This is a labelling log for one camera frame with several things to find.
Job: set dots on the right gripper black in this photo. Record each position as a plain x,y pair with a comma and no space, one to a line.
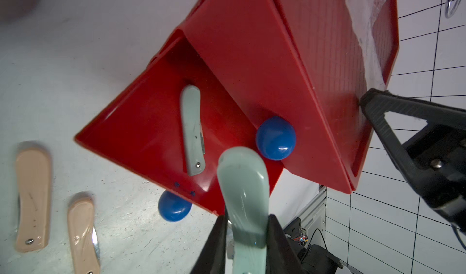
424,141

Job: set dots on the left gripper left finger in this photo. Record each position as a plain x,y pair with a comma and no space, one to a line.
212,258

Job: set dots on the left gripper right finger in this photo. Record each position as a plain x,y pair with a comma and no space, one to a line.
280,258

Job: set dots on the mint green knife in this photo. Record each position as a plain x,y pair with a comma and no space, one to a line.
190,100
244,182

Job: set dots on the red drawer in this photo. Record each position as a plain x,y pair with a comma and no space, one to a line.
141,129

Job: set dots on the middle drawer blue knob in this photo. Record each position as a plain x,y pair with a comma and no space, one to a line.
173,208

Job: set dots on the drawer blue knob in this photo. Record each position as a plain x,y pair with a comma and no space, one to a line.
276,139
173,208

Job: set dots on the red drawer cabinet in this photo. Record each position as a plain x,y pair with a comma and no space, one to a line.
308,62

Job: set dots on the top drawer blue knob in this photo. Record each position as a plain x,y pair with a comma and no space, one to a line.
276,139

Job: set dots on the peach knife right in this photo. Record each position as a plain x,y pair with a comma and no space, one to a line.
83,238

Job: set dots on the peach knife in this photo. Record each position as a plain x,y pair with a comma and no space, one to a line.
83,238
33,169

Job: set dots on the peach knife middle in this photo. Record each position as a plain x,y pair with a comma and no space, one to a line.
33,169

